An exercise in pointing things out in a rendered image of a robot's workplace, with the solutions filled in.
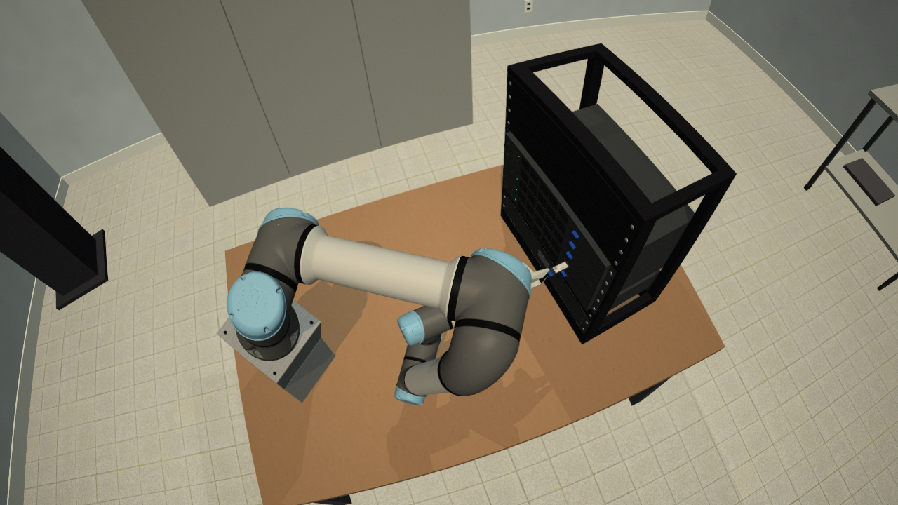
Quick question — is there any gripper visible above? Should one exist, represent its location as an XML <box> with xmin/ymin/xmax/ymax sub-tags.
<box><xmin>523</xmin><ymin>262</ymin><xmax>549</xmax><ymax>291</ymax></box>

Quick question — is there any black server rack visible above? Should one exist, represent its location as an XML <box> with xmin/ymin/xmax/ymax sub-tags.
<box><xmin>501</xmin><ymin>43</ymin><xmax>736</xmax><ymax>344</ymax></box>

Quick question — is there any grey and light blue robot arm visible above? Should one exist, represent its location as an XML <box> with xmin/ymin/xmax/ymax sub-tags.
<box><xmin>227</xmin><ymin>208</ymin><xmax>532</xmax><ymax>405</ymax></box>

